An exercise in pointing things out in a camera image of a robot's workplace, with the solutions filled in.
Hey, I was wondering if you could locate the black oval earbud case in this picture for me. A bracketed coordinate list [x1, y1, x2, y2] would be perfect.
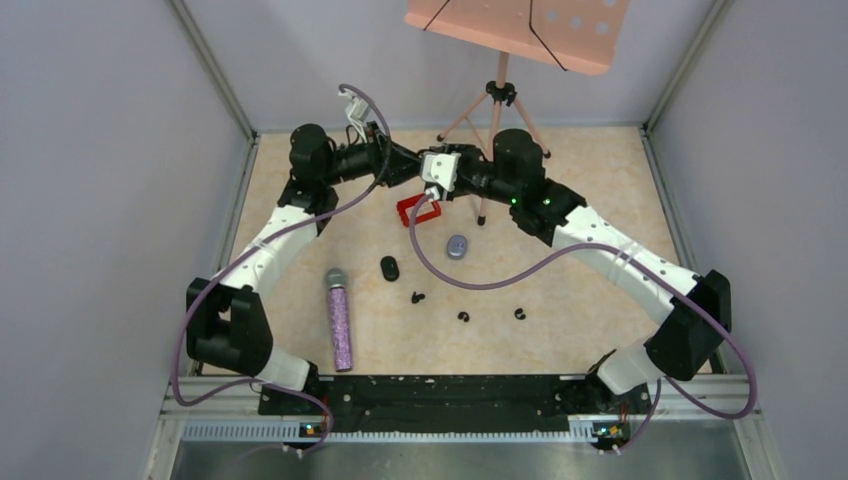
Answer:
[379, 256, 400, 282]

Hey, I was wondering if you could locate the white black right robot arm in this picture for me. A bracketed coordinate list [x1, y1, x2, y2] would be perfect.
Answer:
[421, 129, 731, 412]

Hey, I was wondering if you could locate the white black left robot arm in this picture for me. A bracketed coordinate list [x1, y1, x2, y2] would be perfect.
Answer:
[185, 123, 421, 414]

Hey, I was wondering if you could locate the silver blue earbud charging case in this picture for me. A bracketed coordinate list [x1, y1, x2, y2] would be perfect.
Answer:
[446, 234, 469, 260]

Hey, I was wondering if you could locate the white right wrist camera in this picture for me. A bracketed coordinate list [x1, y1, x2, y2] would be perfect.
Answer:
[420, 152, 461, 201]

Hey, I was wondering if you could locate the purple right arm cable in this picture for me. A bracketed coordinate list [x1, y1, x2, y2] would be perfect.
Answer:
[407, 192, 759, 454]

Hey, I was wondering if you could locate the red toy window brick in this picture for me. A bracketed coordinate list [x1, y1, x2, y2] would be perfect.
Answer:
[396, 194, 442, 228]

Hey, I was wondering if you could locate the pink music stand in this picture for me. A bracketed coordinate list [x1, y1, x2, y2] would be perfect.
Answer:
[404, 0, 632, 229]

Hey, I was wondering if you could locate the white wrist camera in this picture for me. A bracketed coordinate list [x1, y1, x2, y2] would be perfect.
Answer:
[338, 89, 371, 139]
[420, 152, 461, 201]

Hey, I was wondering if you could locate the purple glitter microphone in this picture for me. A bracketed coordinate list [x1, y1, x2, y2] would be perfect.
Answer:
[325, 268, 354, 372]

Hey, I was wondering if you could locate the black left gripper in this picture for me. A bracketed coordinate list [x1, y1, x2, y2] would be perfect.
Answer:
[321, 120, 425, 187]

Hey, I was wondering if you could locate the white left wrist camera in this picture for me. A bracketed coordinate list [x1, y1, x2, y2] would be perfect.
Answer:
[338, 89, 371, 139]

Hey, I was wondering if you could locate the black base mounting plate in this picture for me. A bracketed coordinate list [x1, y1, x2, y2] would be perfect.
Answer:
[258, 375, 649, 434]

